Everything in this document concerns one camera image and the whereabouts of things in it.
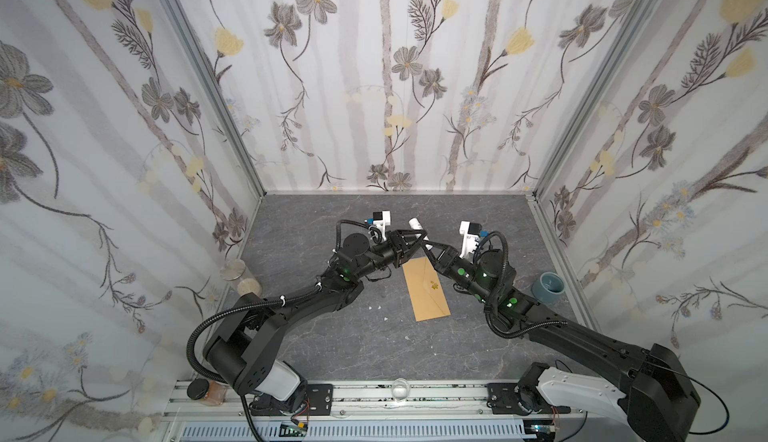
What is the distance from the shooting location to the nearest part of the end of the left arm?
2.03 feet

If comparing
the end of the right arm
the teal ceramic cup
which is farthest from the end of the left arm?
the teal ceramic cup

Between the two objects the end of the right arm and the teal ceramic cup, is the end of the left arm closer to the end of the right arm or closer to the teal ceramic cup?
the end of the right arm
